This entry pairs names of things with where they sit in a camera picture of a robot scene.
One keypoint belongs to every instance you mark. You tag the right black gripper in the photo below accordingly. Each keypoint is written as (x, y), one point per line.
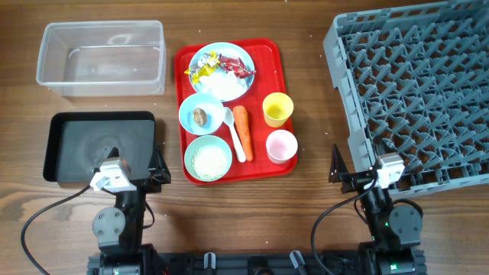
(340, 173)

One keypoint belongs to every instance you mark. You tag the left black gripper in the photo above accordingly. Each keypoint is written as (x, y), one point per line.
(156, 164)

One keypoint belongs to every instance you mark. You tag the green bowl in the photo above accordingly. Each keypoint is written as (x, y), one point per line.
(205, 141)

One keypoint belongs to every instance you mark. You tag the white rice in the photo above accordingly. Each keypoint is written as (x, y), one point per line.
(209, 163)

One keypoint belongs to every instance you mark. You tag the brown nut shell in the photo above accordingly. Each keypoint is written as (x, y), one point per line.
(200, 117)

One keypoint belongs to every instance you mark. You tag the pink plastic cup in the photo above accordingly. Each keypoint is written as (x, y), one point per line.
(281, 146)

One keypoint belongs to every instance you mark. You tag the yellow plastic cup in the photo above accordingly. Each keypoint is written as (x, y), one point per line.
(277, 108)

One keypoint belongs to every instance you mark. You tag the yellow candy wrapper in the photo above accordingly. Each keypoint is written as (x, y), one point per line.
(205, 66)

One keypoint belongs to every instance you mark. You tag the orange carrot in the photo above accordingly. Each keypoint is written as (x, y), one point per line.
(242, 124)

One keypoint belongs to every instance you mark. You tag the white tissue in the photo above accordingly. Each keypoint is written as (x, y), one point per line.
(223, 86)

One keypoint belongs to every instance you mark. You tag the light blue plate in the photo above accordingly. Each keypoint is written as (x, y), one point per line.
(223, 70)

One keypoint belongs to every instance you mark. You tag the red snack wrapper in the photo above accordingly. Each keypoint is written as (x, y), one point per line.
(236, 66)

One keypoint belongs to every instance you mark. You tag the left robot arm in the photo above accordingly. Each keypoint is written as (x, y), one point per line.
(119, 229)

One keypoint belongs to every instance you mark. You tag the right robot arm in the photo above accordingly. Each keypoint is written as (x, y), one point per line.
(395, 225)

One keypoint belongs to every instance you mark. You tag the grey dishwasher rack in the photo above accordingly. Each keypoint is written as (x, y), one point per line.
(417, 75)

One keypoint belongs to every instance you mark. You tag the black plastic tray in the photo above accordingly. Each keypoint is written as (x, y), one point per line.
(79, 142)

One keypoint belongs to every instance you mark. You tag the light blue bowl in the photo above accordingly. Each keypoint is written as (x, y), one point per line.
(211, 105)

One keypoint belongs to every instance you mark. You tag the clear plastic bin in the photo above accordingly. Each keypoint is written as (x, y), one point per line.
(103, 58)

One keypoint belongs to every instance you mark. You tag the white plastic spoon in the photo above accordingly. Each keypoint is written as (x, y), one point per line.
(230, 122)

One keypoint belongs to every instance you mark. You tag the red serving tray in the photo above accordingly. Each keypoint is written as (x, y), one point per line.
(269, 78)

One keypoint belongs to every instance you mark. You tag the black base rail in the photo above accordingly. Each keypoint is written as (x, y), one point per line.
(260, 263)

